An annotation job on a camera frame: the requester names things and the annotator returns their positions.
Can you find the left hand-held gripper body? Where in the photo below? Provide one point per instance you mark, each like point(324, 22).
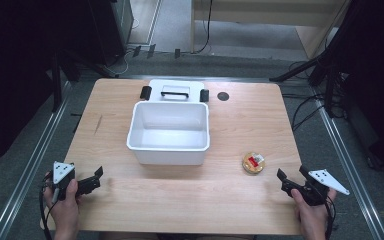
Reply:
point(62, 176)

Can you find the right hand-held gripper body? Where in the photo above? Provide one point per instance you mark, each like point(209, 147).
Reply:
point(316, 185)

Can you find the person's right hand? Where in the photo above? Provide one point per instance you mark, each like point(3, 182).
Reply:
point(313, 216)

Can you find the person's left hand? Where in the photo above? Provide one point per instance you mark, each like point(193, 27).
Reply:
point(65, 210)

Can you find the round yellow snack packet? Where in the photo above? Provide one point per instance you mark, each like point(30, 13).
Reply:
point(253, 162)

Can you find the white plastic storage box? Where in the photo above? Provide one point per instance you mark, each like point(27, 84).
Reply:
point(168, 133)

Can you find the black upright stand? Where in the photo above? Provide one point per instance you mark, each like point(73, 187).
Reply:
point(56, 83)

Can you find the black round table grommet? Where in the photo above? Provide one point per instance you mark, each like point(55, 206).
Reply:
point(223, 96)

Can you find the black tripod stand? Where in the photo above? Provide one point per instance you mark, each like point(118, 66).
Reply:
point(313, 63)

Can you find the black curtain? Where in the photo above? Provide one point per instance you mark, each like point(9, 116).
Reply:
point(380, 83)
point(10, 73)

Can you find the black cabinet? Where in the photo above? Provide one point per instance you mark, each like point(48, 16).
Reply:
point(113, 30)

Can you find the light wooden furniture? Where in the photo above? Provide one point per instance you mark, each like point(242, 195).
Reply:
point(280, 13)

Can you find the metal floor rail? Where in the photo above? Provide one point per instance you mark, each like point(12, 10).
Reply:
point(346, 160)
point(30, 166)

